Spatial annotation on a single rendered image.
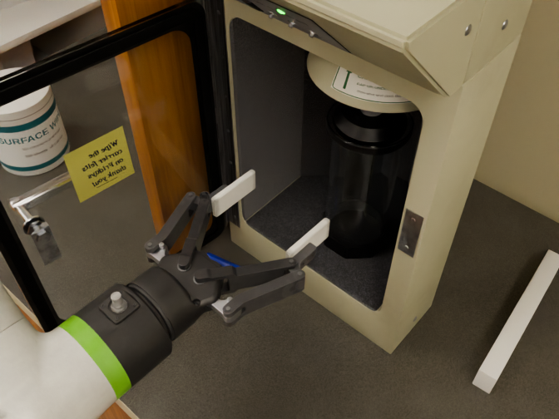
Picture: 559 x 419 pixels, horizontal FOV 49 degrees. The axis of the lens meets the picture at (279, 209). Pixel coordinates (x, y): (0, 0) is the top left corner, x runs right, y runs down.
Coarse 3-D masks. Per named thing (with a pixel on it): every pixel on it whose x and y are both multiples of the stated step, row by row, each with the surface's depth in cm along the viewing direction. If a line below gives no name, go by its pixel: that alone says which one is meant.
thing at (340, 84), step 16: (320, 64) 68; (320, 80) 68; (336, 80) 66; (352, 80) 65; (368, 80) 64; (336, 96) 66; (352, 96) 65; (368, 96) 65; (384, 96) 64; (400, 96) 64; (384, 112) 65; (400, 112) 65
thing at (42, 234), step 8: (32, 224) 69; (40, 224) 68; (48, 224) 68; (32, 232) 69; (40, 232) 68; (48, 232) 69; (40, 240) 68; (48, 240) 69; (40, 248) 70; (48, 248) 70; (56, 248) 71; (48, 256) 71; (56, 256) 72
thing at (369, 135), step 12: (336, 108) 77; (348, 108) 75; (336, 120) 75; (348, 120) 74; (360, 120) 74; (372, 120) 74; (384, 120) 74; (396, 120) 74; (348, 132) 74; (360, 132) 73; (372, 132) 73; (384, 132) 73; (396, 132) 74
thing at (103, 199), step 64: (192, 0) 67; (128, 64) 65; (192, 64) 72; (0, 128) 59; (64, 128) 64; (128, 128) 70; (192, 128) 78; (0, 192) 63; (64, 192) 69; (128, 192) 76; (64, 256) 75; (128, 256) 84
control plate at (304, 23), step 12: (240, 0) 59; (252, 0) 54; (264, 0) 50; (264, 12) 59; (276, 12) 54; (288, 12) 50; (288, 24) 58; (300, 24) 53; (312, 24) 49; (324, 36) 52
